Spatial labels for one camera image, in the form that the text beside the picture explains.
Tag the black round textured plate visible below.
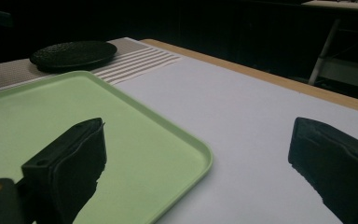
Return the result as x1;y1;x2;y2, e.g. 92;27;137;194
29;40;118;73

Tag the white striped woven placemat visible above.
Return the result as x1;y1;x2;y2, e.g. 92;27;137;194
0;36;183;94

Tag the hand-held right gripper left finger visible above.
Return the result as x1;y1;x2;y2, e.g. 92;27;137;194
21;117;108;224

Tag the white metal stand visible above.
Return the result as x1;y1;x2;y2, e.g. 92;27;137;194
308;18;358;91

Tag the light green plastic tray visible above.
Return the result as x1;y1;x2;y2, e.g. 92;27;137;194
0;70;214;224

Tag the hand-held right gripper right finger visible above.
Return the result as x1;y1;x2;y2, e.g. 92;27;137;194
287;117;358;224

